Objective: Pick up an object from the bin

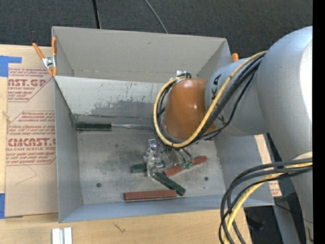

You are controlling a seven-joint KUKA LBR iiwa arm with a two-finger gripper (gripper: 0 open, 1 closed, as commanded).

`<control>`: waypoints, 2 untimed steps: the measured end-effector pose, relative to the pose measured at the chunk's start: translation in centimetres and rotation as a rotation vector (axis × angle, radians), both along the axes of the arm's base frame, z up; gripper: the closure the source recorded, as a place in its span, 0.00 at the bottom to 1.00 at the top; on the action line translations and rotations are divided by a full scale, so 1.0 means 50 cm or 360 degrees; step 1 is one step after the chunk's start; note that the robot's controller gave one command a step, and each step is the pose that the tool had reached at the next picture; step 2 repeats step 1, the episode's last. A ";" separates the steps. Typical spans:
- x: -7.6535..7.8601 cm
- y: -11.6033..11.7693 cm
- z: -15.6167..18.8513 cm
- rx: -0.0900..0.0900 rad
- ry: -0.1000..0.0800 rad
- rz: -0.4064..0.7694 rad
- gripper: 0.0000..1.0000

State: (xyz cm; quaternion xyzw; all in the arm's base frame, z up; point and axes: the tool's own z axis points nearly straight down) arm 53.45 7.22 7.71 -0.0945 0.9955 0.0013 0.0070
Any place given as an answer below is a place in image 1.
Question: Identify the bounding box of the dark green flat block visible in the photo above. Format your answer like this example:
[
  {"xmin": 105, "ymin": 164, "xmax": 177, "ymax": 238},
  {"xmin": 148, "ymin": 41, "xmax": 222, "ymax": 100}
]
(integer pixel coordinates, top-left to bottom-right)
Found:
[
  {"xmin": 153, "ymin": 171, "xmax": 186, "ymax": 197},
  {"xmin": 76, "ymin": 122, "xmax": 113, "ymax": 132},
  {"xmin": 130, "ymin": 162, "xmax": 148, "ymax": 173}
]

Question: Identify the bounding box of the red-brown flat block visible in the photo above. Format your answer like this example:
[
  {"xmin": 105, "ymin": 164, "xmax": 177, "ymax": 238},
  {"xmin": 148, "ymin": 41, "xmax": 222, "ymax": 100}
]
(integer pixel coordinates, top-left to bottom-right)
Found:
[
  {"xmin": 164, "ymin": 155, "xmax": 208, "ymax": 177},
  {"xmin": 123, "ymin": 190, "xmax": 177, "ymax": 201}
]

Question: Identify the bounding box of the grey metal bin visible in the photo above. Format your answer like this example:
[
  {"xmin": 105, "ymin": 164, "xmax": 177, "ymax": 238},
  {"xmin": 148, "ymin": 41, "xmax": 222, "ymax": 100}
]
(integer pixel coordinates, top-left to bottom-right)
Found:
[{"xmin": 51, "ymin": 26, "xmax": 275, "ymax": 224}]

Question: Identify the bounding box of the brown cardboard board red print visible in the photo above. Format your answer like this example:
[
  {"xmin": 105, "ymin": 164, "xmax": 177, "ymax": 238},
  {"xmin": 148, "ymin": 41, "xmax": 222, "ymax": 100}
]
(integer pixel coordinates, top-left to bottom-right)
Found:
[{"xmin": 0, "ymin": 44, "xmax": 283, "ymax": 220}]

